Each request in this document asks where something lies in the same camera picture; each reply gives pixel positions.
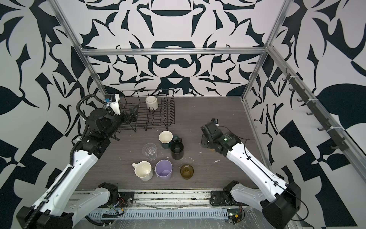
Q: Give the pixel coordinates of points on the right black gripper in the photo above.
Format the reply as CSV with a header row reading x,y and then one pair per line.
x,y
203,141

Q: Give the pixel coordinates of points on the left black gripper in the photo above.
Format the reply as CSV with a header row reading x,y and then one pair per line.
x,y
133,117

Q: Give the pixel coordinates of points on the white mug red inside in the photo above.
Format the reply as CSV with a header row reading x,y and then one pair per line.
x,y
151,103

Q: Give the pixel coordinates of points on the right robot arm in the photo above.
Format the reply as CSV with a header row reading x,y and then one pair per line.
x,y
278,200

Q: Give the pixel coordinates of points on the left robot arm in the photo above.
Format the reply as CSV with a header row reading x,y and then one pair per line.
x,y
103,119

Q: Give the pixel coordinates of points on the dark green mug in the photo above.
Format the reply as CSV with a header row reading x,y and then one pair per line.
x,y
166,138

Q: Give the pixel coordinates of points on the black mug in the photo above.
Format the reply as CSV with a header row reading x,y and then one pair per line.
x,y
177,150

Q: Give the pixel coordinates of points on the clear glass cup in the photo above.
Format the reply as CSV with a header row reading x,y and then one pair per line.
x,y
150,151

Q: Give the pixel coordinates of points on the olive glass cup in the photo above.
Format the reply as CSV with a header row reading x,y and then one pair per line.
x,y
187,171

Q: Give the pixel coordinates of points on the cream white mug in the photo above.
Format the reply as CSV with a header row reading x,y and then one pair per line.
x,y
143,170

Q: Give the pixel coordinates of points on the lavender cup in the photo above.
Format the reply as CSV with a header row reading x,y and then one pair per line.
x,y
163,169

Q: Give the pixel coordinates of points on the small green circuit board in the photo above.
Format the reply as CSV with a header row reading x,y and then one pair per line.
x,y
235,215

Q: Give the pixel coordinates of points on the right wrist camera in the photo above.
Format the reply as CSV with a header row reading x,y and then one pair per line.
x,y
215,121

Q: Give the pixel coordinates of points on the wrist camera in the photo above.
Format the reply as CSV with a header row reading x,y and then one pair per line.
x,y
215,121
112,101

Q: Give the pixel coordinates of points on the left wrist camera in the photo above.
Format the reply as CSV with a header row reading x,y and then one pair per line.
x,y
112,101

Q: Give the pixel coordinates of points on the black wire dish rack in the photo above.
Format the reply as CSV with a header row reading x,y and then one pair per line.
x,y
163,117

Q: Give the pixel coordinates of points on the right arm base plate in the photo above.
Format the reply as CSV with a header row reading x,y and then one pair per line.
x,y
221,198

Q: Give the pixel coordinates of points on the white slotted cable duct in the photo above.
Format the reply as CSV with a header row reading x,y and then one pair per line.
x,y
221,214

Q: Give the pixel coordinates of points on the grey wall hook rail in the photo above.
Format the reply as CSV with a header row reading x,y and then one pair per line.
x,y
318,111

